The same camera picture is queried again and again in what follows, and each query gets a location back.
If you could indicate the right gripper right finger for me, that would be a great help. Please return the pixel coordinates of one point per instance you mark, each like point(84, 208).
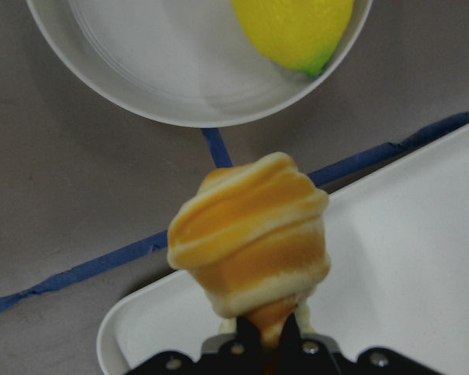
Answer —
point(290, 355)

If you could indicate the white plate with lemon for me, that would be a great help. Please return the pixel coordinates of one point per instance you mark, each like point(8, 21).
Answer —
point(185, 63)

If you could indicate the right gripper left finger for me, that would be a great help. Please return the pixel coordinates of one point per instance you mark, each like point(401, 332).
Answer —
point(250, 357)

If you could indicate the striped orange bread roll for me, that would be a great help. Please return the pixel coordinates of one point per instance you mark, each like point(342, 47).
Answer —
point(253, 238)

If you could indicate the white rectangular tray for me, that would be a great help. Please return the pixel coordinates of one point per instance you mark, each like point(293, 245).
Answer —
point(395, 300)

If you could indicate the yellow lemon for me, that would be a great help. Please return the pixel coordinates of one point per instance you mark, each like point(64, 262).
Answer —
point(298, 35)

